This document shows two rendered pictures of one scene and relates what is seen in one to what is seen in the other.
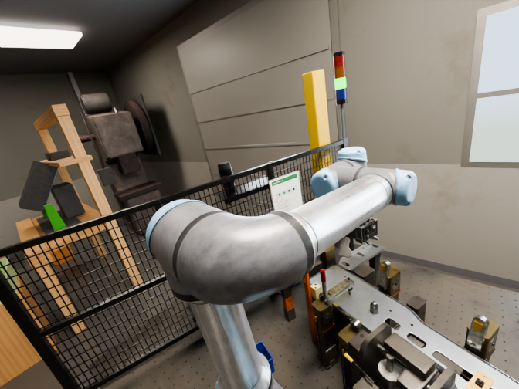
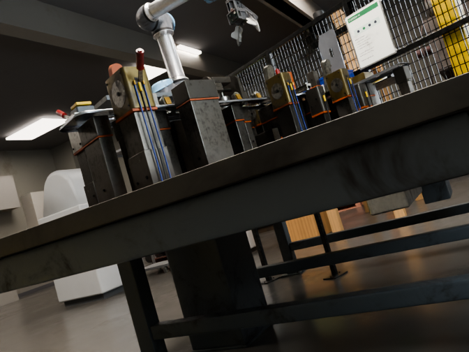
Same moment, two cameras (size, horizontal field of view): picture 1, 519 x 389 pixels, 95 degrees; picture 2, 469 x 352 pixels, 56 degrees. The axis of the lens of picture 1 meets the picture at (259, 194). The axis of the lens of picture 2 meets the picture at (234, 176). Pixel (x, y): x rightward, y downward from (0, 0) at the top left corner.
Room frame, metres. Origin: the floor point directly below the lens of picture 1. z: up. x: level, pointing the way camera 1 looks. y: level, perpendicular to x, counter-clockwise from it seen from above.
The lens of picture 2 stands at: (-0.16, -2.16, 0.63)
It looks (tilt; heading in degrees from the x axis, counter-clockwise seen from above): 3 degrees up; 74
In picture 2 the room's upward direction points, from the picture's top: 16 degrees counter-clockwise
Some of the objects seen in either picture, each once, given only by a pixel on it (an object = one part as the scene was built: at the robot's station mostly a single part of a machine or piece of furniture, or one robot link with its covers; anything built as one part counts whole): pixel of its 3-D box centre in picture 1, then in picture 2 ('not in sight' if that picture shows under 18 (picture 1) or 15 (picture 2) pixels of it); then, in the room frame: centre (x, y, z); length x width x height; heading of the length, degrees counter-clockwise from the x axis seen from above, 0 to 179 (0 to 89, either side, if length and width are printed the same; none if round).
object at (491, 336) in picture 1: (478, 359); (292, 119); (0.56, -0.66, 0.87); 0.12 x 0.07 x 0.35; 116
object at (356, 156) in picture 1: (351, 168); not in sight; (0.64, -0.27, 1.65); 0.09 x 0.08 x 0.11; 128
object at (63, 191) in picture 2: not in sight; (85, 232); (-0.53, 3.72, 0.81); 0.82 x 0.70 x 1.62; 135
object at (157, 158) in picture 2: not in sight; (144, 135); (-0.02, -0.96, 0.88); 0.14 x 0.09 x 0.36; 116
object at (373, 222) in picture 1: (357, 218); (237, 11); (0.63, -0.28, 1.49); 0.09 x 0.08 x 0.12; 26
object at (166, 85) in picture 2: not in sight; (165, 93); (0.25, 0.03, 1.27); 0.13 x 0.12 x 0.14; 38
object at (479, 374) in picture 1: (479, 383); not in sight; (0.42, -0.52, 1.01); 0.08 x 0.04 x 0.01; 115
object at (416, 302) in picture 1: (416, 326); (326, 121); (0.75, -0.57, 0.84); 0.10 x 0.05 x 0.29; 116
